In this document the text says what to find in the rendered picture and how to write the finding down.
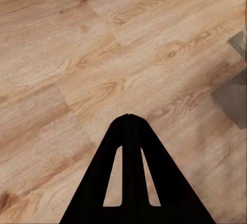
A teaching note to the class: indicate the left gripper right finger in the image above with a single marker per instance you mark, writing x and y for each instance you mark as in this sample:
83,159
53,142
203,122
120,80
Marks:
179,203

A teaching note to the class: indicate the coffee table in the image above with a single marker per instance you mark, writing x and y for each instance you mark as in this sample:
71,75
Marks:
232,95

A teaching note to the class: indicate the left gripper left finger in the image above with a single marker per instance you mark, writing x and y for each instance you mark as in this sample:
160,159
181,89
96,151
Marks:
86,206

